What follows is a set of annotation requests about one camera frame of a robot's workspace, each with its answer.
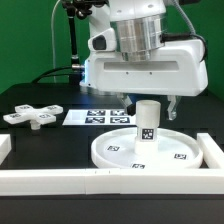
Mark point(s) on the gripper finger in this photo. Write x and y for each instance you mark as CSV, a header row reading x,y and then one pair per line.
x,y
173,103
129,106

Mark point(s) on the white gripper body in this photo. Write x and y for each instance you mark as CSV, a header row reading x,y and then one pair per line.
x,y
177,68

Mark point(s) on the white round table top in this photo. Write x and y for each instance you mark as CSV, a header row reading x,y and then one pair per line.
x,y
121,148

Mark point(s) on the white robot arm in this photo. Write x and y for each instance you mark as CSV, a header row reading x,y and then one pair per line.
x,y
132,53

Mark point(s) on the white marker sheet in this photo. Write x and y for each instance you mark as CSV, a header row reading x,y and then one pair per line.
x,y
82,117

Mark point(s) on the white right fence bar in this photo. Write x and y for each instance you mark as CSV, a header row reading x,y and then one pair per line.
x,y
212,153

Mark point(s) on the white fence bar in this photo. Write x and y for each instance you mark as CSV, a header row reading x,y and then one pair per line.
x,y
110,181
212,153

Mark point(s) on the white front fence bar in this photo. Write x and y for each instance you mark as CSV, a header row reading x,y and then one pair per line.
x,y
110,181

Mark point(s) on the white cross-shaped table base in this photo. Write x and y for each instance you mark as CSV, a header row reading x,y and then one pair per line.
x,y
36,116

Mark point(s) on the white left fence block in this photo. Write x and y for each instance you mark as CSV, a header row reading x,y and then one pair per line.
x,y
5,146

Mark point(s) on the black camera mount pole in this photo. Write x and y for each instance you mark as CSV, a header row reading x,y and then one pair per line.
x,y
80,9

